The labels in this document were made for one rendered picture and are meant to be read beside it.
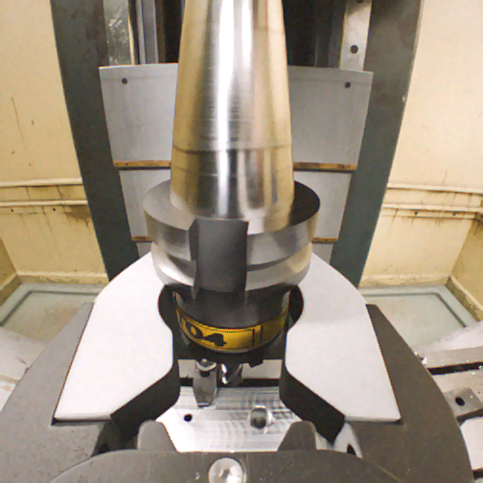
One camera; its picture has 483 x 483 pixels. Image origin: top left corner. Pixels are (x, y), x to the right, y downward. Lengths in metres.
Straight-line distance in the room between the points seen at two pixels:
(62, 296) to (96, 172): 0.84
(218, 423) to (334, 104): 0.54
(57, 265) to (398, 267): 1.49
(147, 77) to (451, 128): 0.99
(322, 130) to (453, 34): 0.71
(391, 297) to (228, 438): 1.08
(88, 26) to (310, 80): 0.41
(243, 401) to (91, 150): 0.55
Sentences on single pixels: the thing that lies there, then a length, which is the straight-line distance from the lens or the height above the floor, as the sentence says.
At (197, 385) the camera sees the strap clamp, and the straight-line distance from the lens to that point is 0.43.
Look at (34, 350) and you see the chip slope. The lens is 1.06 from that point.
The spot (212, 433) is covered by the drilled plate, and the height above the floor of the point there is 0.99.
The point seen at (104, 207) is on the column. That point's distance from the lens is 0.68.
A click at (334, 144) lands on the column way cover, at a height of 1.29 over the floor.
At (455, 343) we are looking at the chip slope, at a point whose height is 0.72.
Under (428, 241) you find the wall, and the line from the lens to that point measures 1.34.
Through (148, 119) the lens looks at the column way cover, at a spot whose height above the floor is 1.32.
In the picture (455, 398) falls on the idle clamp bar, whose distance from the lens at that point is 0.58.
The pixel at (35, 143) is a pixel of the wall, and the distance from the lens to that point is 1.16.
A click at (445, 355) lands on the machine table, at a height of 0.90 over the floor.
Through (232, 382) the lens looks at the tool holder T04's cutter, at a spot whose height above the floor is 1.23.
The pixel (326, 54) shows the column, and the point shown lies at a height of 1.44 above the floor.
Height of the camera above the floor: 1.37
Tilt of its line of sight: 30 degrees down
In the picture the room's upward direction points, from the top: 1 degrees clockwise
